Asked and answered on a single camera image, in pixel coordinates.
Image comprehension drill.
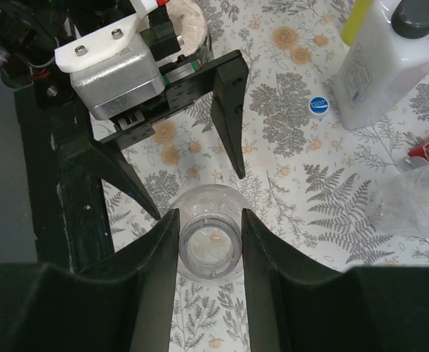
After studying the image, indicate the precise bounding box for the floral table mat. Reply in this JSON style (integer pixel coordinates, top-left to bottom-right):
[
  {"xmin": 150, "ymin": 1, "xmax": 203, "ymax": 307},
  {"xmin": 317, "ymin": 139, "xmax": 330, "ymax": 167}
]
[{"xmin": 89, "ymin": 0, "xmax": 429, "ymax": 352}]

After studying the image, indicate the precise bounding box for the blue white bottle cap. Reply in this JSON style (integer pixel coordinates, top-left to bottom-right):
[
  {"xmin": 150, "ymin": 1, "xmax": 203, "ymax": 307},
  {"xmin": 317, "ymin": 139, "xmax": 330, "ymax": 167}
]
[{"xmin": 308, "ymin": 96, "xmax": 330, "ymax": 117}]

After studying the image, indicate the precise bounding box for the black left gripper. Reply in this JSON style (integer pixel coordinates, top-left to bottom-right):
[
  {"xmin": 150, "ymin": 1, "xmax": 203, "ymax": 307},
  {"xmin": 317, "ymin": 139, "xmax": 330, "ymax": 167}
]
[{"xmin": 0, "ymin": 0, "xmax": 248, "ymax": 221}]

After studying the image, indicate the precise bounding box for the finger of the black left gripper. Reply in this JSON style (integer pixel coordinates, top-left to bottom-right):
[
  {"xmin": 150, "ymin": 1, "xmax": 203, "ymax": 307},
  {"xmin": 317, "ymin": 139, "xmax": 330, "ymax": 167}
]
[{"xmin": 211, "ymin": 65, "xmax": 247, "ymax": 179}]

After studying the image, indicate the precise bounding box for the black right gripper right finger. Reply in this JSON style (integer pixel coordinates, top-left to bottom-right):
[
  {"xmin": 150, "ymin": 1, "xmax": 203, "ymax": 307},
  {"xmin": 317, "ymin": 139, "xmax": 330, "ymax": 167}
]
[{"xmin": 242, "ymin": 209, "xmax": 429, "ymax": 351}]

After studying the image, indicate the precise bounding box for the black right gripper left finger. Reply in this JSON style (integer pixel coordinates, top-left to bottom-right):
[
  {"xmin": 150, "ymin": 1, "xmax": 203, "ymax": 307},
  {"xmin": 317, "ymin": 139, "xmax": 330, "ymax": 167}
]
[{"xmin": 0, "ymin": 210, "xmax": 180, "ymax": 351}]

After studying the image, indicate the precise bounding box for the white bottle black cap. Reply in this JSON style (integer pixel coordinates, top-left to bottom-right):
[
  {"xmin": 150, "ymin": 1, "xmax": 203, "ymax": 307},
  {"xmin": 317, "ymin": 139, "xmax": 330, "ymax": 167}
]
[{"xmin": 333, "ymin": 1, "xmax": 429, "ymax": 130}]

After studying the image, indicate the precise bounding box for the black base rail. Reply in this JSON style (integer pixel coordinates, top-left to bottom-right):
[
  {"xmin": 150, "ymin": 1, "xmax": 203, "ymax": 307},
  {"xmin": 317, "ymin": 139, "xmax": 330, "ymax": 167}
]
[{"xmin": 14, "ymin": 86, "xmax": 114, "ymax": 273}]

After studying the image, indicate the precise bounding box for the clear plastic bottle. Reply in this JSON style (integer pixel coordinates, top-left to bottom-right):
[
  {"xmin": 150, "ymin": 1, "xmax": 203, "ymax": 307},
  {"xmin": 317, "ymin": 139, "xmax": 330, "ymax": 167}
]
[
  {"xmin": 170, "ymin": 184, "xmax": 250, "ymax": 286},
  {"xmin": 367, "ymin": 164, "xmax": 429, "ymax": 238}
]

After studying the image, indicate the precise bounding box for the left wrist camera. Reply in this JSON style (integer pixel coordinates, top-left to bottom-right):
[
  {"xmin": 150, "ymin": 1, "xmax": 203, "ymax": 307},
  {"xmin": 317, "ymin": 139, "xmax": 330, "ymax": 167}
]
[{"xmin": 55, "ymin": 14, "xmax": 165, "ymax": 120}]

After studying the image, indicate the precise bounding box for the yellow squeeze bottle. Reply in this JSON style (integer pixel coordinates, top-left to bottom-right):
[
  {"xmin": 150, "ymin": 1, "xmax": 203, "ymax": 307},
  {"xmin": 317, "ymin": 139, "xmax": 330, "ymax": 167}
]
[{"xmin": 341, "ymin": 0, "xmax": 373, "ymax": 47}]

